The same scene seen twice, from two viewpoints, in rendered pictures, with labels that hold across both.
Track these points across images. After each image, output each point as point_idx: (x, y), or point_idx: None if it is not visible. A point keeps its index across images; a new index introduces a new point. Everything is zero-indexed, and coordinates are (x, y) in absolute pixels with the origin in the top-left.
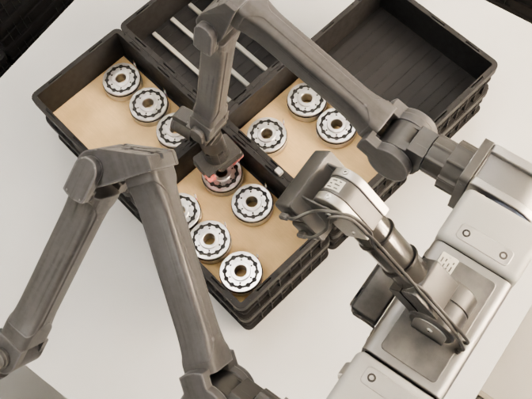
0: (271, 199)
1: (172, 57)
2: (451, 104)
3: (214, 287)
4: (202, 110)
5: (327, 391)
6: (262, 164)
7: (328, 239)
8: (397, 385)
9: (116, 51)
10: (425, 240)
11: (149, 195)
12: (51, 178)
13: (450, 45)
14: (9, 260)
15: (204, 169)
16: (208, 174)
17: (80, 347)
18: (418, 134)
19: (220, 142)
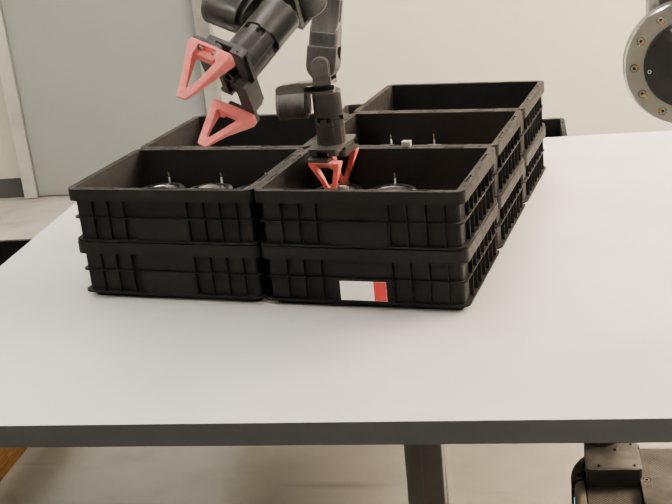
0: (410, 185)
1: None
2: (528, 96)
3: (407, 232)
4: (322, 22)
5: (606, 311)
6: (383, 148)
7: (495, 198)
8: None
9: (140, 182)
10: (586, 224)
11: None
12: (101, 316)
13: (487, 101)
14: (88, 373)
15: (327, 148)
16: (335, 149)
17: (257, 388)
18: None
19: (340, 92)
